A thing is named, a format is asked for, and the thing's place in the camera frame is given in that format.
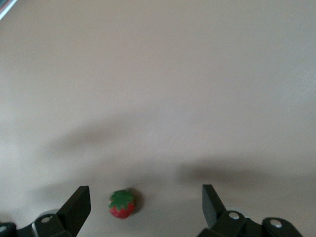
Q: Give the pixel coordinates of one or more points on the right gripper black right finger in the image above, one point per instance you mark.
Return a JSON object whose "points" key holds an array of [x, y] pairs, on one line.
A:
{"points": [[222, 224]]}

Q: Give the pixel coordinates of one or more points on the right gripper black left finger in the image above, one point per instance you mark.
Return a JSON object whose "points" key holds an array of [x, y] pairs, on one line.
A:
{"points": [[69, 217]]}

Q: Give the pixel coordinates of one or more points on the red strawberry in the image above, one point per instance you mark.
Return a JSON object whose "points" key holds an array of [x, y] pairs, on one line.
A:
{"points": [[122, 209]]}

